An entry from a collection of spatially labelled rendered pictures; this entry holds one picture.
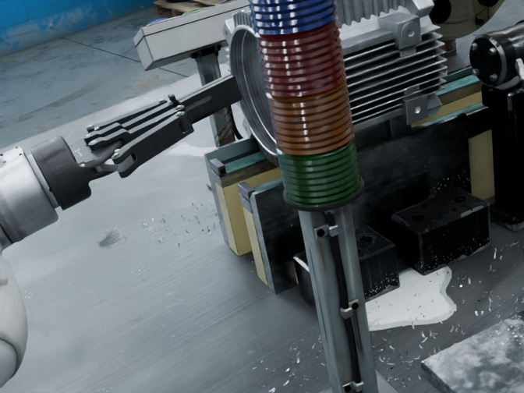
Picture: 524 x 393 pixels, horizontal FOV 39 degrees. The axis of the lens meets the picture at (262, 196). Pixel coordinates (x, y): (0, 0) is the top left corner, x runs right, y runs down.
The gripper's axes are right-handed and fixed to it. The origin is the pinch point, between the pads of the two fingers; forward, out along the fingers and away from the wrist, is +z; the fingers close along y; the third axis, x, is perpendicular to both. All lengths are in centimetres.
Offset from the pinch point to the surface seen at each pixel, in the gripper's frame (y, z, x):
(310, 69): -33.0, -1.3, -11.5
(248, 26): -0.5, 7.0, -5.9
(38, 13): 554, 40, 86
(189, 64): 369, 93, 117
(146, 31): 21.1, 0.7, -4.5
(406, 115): -9.7, 18.4, 8.6
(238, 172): 2.9, 0.9, 11.5
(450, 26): 21, 48, 15
